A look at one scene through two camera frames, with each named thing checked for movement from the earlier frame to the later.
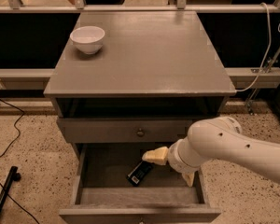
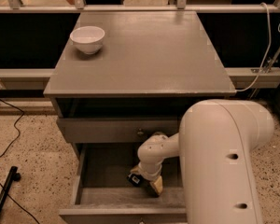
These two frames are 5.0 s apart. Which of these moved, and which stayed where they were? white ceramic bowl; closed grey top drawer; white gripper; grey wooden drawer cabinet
Moved: white gripper
Stayed: closed grey top drawer; grey wooden drawer cabinet; white ceramic bowl
